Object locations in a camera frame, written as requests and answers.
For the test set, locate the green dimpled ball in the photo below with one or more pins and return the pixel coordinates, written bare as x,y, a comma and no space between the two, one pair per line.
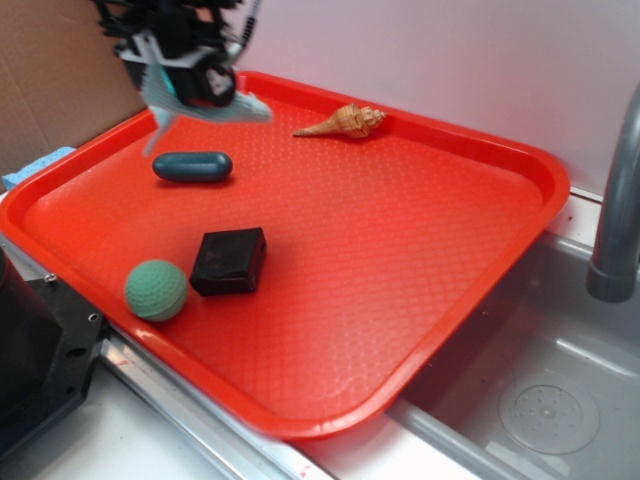
156,290

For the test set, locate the brown cardboard panel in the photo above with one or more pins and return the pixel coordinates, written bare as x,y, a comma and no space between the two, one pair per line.
61,84

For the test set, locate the black rectangular block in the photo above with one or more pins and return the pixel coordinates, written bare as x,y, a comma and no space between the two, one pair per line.
229,262

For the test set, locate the red plastic tray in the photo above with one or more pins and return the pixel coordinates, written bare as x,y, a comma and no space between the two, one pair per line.
377,248

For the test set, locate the light blue cloth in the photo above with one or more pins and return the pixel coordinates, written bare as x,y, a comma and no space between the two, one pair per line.
164,104

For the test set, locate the dark teal capsule toy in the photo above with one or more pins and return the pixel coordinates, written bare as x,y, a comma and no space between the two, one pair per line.
193,167

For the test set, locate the grey sink basin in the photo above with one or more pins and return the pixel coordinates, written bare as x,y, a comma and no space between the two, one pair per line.
541,382

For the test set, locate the blue sponge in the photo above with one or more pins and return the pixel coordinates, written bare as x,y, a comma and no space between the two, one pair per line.
13,179

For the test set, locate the grey faucet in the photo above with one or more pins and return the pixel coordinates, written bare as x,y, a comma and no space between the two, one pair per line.
614,263

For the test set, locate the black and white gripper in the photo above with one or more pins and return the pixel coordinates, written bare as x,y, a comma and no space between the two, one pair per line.
194,35

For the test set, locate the tan spiral seashell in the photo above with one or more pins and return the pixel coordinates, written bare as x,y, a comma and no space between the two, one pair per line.
350,120

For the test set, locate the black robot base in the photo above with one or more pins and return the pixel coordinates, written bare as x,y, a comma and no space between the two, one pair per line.
51,337

